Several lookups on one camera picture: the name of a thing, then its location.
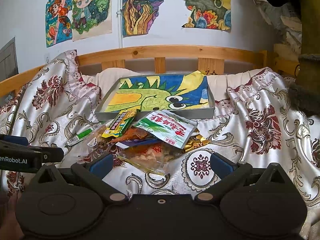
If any floral satin bed cover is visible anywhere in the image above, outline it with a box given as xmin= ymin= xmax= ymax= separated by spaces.
xmin=1 ymin=50 xmax=319 ymax=239

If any gold foil snack bag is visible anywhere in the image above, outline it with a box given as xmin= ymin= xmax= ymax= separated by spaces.
xmin=183 ymin=129 xmax=209 ymax=153

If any grey tray with dinosaur drawing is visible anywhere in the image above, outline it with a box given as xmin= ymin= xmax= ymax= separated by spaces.
xmin=95 ymin=70 xmax=215 ymax=121

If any swirly fish drawing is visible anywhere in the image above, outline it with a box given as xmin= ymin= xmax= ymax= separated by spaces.
xmin=122 ymin=0 xmax=164 ymax=37

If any white green seaweed snack bag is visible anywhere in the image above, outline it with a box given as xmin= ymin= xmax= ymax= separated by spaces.
xmin=133 ymin=110 xmax=198 ymax=149

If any clear pastry pack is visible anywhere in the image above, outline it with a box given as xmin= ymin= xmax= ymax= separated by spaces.
xmin=85 ymin=125 xmax=110 ymax=153

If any white wall pipe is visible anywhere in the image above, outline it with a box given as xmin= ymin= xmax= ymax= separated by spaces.
xmin=117 ymin=9 xmax=123 ymax=48

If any clear bag of crackers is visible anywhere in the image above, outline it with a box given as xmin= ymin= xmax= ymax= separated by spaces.
xmin=118 ymin=142 xmax=185 ymax=175

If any yellow green candy pack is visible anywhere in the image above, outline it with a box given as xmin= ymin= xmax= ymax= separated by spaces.
xmin=101 ymin=109 xmax=138 ymax=139

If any landscape hill drawing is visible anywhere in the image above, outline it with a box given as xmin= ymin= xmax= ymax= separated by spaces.
xmin=182 ymin=0 xmax=232 ymax=31

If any mermaid girl drawing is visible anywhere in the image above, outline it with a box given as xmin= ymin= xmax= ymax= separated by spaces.
xmin=46 ymin=0 xmax=72 ymax=48

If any grey wall panel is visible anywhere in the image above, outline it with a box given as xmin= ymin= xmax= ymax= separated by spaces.
xmin=0 ymin=38 xmax=18 ymax=81

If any camouflage fabric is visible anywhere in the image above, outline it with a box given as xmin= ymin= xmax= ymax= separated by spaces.
xmin=253 ymin=0 xmax=302 ymax=55

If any wooden bed headboard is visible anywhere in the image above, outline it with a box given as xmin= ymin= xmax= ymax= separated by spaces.
xmin=0 ymin=45 xmax=301 ymax=98

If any green white sausage stick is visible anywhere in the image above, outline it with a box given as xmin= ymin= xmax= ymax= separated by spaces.
xmin=66 ymin=121 xmax=111 ymax=146

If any anime boy drawing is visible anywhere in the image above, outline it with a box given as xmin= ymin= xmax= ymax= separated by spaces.
xmin=72 ymin=0 xmax=112 ymax=41

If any dark blue snack box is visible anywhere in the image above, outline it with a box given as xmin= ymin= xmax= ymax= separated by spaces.
xmin=116 ymin=136 xmax=161 ymax=149

